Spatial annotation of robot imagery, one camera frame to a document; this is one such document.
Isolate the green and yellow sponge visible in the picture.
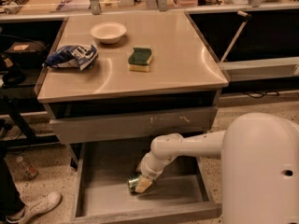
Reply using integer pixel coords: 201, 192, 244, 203
128, 48, 152, 72

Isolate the stick with black tip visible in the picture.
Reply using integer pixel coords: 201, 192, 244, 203
221, 10, 252, 63

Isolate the plastic bottle on floor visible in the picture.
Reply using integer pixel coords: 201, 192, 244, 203
16, 156, 38, 179

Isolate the grey cabinet with counter top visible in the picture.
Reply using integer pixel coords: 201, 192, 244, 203
34, 10, 231, 170

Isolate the grey top drawer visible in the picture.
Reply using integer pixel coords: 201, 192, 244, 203
50, 106, 218, 144

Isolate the green soda can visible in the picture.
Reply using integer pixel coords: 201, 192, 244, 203
127, 173, 142, 193

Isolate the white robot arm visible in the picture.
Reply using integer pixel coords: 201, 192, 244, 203
135, 113, 299, 224

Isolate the white sneaker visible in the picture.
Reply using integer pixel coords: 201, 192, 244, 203
6, 191, 62, 224

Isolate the dark trouser leg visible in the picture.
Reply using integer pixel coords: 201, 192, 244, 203
0, 149, 24, 219

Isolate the blue white chip bag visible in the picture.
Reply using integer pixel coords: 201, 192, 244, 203
43, 45, 98, 71

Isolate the white ceramic bowl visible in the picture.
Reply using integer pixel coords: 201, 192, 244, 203
91, 22, 127, 44

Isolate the open grey middle drawer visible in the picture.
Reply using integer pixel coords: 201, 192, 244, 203
71, 138, 221, 224

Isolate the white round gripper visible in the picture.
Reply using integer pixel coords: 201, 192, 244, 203
135, 152, 171, 193

